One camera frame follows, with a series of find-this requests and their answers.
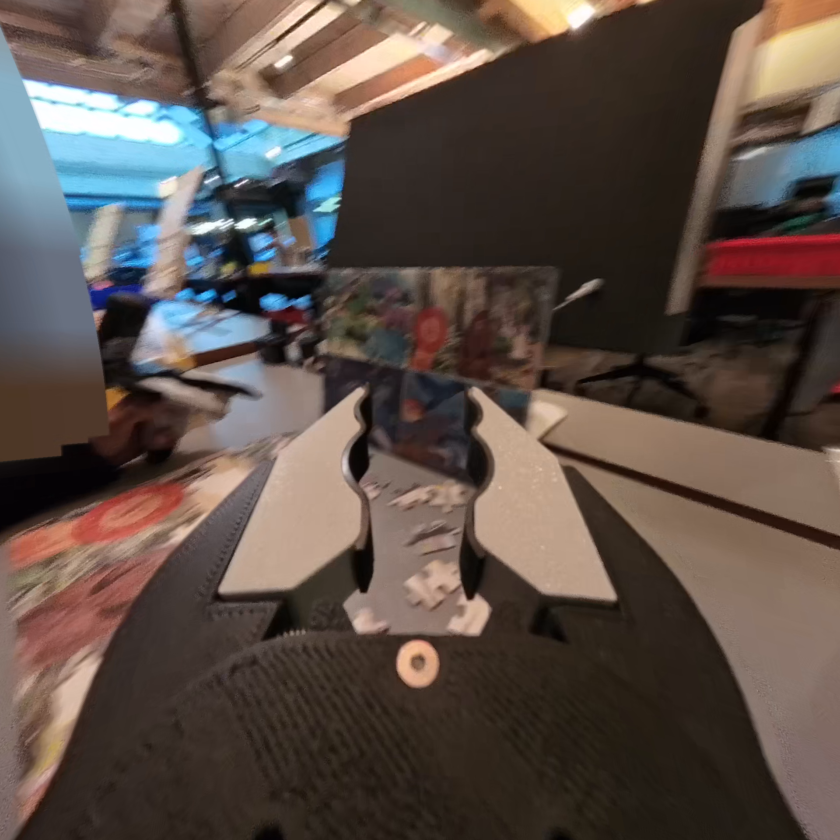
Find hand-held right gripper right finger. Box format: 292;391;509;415
459;386;619;608

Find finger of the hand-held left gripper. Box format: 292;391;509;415
134;379;227;416
171;371;262;400

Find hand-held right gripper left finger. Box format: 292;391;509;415
217;386;374;611

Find puzzle pieces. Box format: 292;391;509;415
341;476;493;634

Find animal jigsaw puzzle board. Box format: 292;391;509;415
7;436;296;815

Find person's left hand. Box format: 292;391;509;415
108;394;181;463

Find small cardboard sign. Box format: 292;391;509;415
85;203;127;283

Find tall cardboard sign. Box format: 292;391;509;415
144;167;206;296

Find white display board stand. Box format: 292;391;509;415
525;397;568;441

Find black slanted pole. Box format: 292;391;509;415
167;0;228;186

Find red cloth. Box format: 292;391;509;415
702;235;840;280

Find black partition panel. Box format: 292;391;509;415
331;0;765;368

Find white desk crank handle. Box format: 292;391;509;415
551;277;606;312

